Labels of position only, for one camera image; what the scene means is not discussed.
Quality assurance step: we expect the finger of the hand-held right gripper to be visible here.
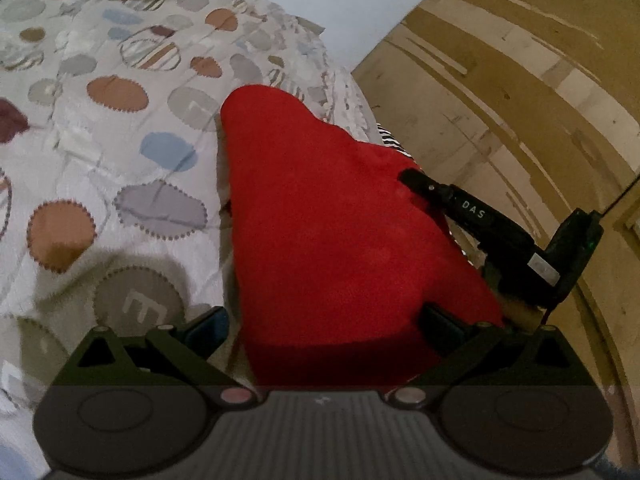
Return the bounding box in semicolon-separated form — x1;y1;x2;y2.
398;168;455;211

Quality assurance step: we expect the spotted patchwork quilt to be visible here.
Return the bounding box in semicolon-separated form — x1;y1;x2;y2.
0;0;383;461

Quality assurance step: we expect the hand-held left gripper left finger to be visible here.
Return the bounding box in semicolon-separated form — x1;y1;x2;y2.
64;306;263;409

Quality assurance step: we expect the red sweater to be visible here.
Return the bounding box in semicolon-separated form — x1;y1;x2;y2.
220;85;506;388

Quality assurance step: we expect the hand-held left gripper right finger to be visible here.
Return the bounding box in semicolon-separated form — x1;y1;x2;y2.
386;303;584;407

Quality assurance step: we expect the brown cardboard board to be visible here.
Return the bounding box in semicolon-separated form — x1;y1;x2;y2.
350;0;640;480

